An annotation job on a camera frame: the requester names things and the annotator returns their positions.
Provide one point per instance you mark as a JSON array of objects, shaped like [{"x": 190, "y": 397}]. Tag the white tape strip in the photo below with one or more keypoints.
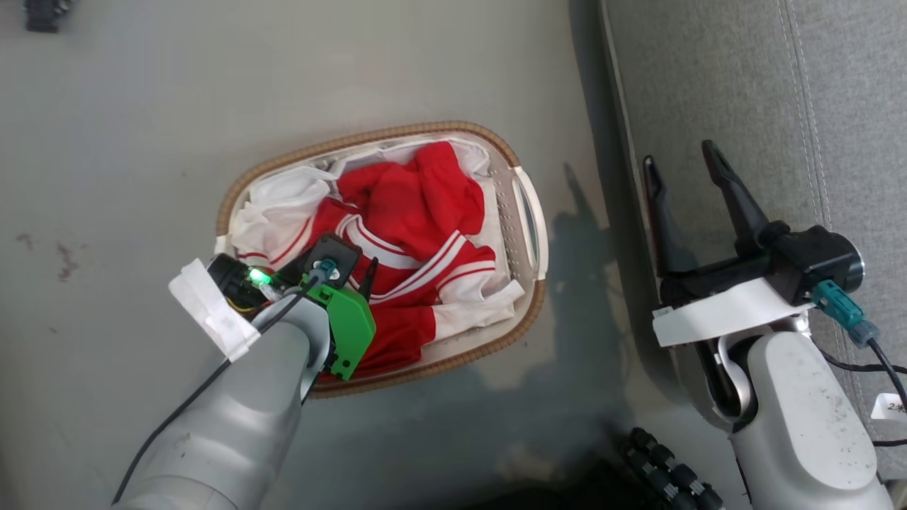
[{"x": 211, "y": 310}]

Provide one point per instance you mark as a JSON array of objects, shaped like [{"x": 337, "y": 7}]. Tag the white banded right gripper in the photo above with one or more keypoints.
[{"x": 723, "y": 308}]

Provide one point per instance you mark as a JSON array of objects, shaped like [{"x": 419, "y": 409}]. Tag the grey fabric sofa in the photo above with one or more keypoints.
[{"x": 744, "y": 106}]

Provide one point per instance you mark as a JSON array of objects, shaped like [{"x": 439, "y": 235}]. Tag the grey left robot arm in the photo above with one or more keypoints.
[{"x": 234, "y": 425}]

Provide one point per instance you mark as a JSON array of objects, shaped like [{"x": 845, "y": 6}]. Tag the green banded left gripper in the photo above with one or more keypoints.
[{"x": 348, "y": 326}]

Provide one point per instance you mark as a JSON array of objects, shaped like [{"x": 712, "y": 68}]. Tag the small black floor object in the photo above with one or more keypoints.
[{"x": 46, "y": 14}]

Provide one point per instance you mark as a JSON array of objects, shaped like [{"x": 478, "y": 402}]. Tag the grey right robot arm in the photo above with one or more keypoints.
[{"x": 801, "y": 418}]

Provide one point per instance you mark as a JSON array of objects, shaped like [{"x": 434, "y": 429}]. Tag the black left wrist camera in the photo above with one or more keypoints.
[{"x": 329, "y": 255}]

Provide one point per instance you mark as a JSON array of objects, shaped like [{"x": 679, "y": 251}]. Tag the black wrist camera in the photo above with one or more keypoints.
[
  {"x": 329, "y": 255},
  {"x": 818, "y": 258}
]

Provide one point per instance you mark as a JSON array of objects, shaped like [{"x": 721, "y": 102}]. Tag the oval woven laundry basket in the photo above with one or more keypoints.
[{"x": 528, "y": 234}]

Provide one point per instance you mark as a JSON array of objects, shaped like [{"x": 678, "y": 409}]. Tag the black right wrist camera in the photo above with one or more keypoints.
[{"x": 818, "y": 258}]

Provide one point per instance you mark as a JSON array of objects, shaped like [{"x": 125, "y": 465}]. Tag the red white striped garment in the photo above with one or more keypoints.
[{"x": 407, "y": 212}]

